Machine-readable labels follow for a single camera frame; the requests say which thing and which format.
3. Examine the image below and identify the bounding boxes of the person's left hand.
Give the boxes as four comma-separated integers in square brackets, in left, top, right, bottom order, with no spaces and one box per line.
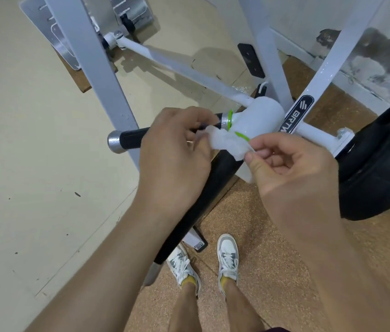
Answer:
[139,107,224,222]

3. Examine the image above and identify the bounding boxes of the person's right hand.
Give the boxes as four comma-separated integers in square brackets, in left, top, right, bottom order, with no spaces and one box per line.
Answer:
[245,133,341,240]

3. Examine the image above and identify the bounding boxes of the white cleaning wipe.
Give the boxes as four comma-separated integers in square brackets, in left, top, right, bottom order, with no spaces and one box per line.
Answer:
[205,126,256,161]

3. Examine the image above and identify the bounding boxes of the person's right forearm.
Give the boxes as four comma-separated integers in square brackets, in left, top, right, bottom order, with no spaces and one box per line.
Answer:
[273,218,390,332]

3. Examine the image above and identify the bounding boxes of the person's left forearm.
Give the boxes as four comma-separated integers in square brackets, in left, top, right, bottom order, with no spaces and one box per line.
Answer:
[26,200,185,332]

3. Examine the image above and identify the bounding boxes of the white pivot hub green rings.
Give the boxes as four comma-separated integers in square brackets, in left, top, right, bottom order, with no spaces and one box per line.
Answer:
[229,97,286,184]

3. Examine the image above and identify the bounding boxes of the person's right white sneaker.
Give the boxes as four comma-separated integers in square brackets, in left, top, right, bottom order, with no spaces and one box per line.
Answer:
[217,234,240,296]

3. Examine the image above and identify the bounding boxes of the person's white sneaker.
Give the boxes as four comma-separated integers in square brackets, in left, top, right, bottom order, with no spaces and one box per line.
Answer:
[166,242,202,297]
[217,234,240,296]

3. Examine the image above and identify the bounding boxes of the black round weight plate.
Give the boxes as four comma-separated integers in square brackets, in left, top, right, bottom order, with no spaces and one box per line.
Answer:
[336,97,390,222]

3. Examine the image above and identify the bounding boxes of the large brown cork floor mat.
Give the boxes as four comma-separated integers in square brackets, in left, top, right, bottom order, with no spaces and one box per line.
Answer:
[131,53,390,332]

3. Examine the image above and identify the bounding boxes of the person's left white sneaker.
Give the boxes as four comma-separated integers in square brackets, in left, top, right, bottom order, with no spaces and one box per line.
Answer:
[166,242,202,297]

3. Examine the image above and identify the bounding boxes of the small brown cork mat piece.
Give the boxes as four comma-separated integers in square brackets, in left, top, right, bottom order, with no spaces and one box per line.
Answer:
[53,47,119,94]

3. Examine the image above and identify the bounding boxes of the person's right leg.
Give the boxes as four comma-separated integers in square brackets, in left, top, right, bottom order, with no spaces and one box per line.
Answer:
[222,279,265,332]

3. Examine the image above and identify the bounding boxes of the person's leg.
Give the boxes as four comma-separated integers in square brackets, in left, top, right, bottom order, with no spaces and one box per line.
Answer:
[168,283,201,332]
[222,279,265,332]

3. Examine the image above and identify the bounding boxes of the black adjustment knob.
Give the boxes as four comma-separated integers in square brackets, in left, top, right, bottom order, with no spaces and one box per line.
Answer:
[122,14,136,36]

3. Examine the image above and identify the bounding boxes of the person's left leg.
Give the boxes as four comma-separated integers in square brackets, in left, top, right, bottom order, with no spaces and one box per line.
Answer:
[168,283,201,332]

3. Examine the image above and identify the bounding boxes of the silver metal foot plate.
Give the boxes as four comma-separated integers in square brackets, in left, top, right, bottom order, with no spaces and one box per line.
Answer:
[19,0,155,71]

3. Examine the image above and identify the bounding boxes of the long black foam handle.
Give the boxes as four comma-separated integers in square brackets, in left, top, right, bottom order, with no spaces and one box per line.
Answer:
[142,148,245,288]

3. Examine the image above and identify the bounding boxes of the short black handle silver cap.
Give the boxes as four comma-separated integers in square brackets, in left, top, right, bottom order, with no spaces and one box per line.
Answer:
[107,113,231,154]

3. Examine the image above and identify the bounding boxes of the black flat floor bracket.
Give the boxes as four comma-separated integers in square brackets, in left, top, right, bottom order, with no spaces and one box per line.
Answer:
[237,43,267,79]

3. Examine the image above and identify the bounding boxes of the white exercise machine frame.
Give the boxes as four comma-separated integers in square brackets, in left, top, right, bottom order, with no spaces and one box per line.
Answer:
[43,0,387,253]

